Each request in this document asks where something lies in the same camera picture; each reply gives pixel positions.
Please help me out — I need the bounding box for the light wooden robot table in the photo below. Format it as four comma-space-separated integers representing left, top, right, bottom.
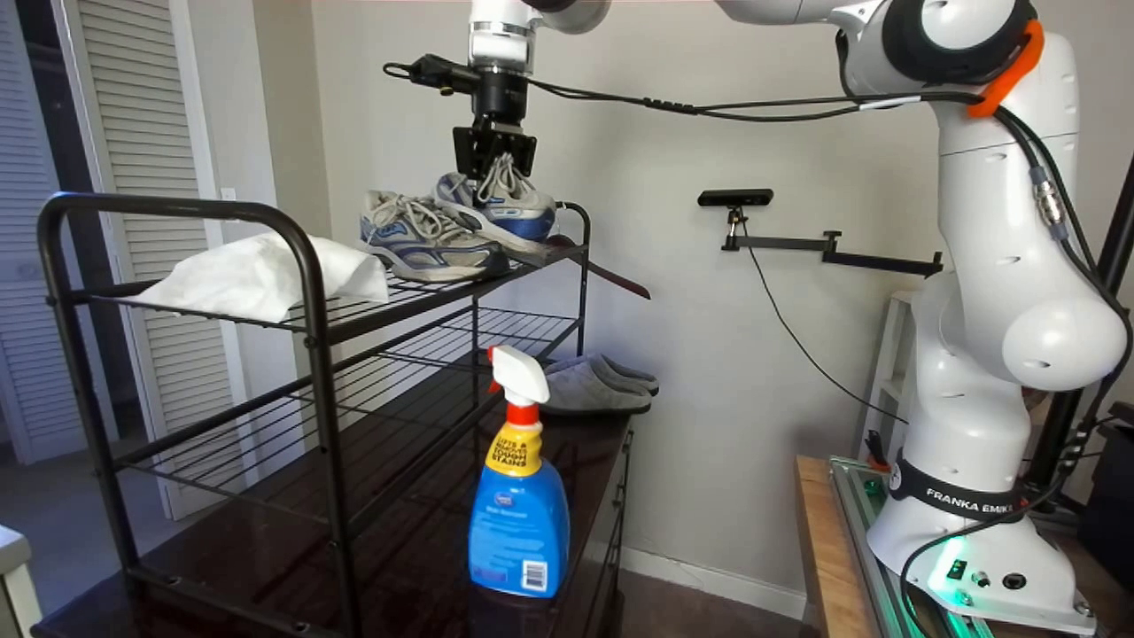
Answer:
795, 453, 883, 638

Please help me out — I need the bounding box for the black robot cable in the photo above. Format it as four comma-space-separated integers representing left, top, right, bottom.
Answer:
380, 56, 1134, 499

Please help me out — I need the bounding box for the black upright pole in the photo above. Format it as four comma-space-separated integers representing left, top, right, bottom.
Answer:
1038, 153, 1134, 499

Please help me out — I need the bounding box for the white leaning frame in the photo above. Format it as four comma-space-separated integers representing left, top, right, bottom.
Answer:
853, 289, 934, 474

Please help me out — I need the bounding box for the grey felt slipper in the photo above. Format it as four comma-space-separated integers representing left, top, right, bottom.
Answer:
541, 358, 655, 419
582, 350, 662, 402

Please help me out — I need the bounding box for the orange cable tape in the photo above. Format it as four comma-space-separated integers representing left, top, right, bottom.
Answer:
965, 14, 1049, 121

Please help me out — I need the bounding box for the blue spray bottle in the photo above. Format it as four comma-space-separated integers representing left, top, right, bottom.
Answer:
464, 345, 574, 604

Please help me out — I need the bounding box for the black monitor box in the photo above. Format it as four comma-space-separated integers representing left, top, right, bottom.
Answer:
1077, 402, 1134, 596

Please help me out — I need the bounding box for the white louvered closet door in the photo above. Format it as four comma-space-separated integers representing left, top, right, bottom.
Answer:
49, 0, 279, 525

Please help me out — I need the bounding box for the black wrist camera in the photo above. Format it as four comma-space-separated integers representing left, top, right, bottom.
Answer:
404, 51, 489, 96

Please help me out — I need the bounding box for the white furniture corner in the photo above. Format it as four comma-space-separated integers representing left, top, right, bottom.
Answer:
0, 525, 45, 638

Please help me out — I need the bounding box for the black metal shoe rack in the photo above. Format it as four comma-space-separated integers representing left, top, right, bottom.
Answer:
33, 193, 595, 638

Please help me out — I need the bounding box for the black camera on boom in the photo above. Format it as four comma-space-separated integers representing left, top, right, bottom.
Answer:
696, 186, 775, 212

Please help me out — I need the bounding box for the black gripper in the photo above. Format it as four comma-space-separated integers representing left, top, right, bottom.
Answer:
451, 68, 541, 186

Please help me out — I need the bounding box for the white crumpled cloth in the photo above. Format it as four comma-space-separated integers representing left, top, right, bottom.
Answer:
136, 228, 395, 325

